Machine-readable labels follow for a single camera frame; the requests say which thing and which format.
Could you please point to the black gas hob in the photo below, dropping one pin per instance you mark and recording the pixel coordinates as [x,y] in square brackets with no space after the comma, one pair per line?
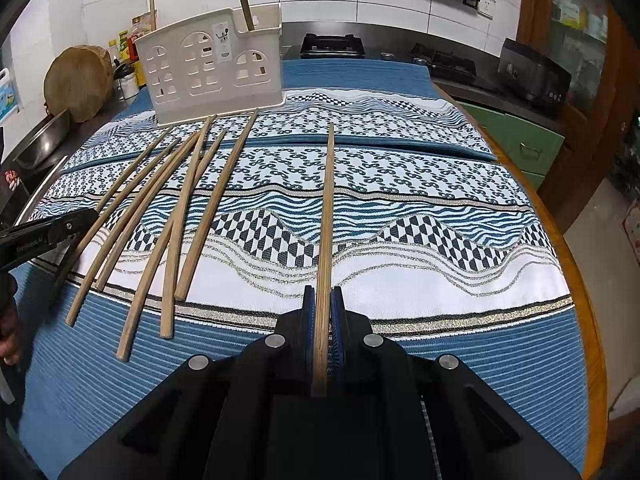
[442,62]

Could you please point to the seasoning bag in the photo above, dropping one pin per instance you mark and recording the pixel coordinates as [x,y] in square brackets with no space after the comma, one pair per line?
[140,24]

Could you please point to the thin wooden stick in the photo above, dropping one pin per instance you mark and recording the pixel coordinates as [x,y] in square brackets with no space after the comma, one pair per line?
[151,7]

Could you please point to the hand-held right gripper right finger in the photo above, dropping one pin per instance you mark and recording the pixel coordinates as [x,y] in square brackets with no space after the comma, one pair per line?
[338,330]

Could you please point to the blue patterned table mat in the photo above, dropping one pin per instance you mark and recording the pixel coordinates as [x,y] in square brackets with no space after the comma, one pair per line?
[380,125]
[425,240]

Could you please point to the green yellow sauce bottle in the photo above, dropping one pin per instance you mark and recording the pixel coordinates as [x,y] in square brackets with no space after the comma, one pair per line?
[124,46]

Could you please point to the red white scrubber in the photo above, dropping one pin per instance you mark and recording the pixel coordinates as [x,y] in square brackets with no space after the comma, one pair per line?
[12,180]

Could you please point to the white detergent bottle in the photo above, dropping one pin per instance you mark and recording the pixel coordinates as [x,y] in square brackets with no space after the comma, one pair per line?
[7,95]

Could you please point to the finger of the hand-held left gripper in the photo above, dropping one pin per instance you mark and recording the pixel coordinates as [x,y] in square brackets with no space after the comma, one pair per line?
[75,222]

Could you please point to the metal colander bowl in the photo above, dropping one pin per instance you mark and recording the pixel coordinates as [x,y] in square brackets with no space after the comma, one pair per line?
[45,137]

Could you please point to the bunch of bamboo chopsticks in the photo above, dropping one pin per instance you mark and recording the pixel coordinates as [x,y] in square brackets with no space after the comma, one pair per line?
[218,203]

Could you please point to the black countertop appliance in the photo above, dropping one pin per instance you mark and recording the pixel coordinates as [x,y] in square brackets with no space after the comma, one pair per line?
[532,75]

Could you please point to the white plastic chopstick holder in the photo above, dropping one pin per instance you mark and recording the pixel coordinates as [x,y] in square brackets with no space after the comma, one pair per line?
[210,95]

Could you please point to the steel pressure cooker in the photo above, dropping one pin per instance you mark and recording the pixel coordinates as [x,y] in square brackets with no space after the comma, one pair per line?
[127,85]

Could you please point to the white wall socket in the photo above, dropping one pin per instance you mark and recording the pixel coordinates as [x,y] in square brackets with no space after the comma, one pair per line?
[482,6]

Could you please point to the wooden glass-door cabinet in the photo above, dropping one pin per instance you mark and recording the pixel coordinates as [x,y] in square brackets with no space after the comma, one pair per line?
[580,25]

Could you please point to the green drawer cabinet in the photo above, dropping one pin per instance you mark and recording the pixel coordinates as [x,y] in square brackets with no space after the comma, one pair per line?
[505,132]

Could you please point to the person's left hand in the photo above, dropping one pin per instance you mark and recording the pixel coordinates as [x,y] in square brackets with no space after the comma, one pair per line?
[7,340]

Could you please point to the round wooden cutting board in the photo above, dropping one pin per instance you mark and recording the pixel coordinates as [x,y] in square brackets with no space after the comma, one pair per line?
[77,82]

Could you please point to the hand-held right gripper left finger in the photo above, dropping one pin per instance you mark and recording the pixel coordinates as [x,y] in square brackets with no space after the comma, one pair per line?
[308,320]

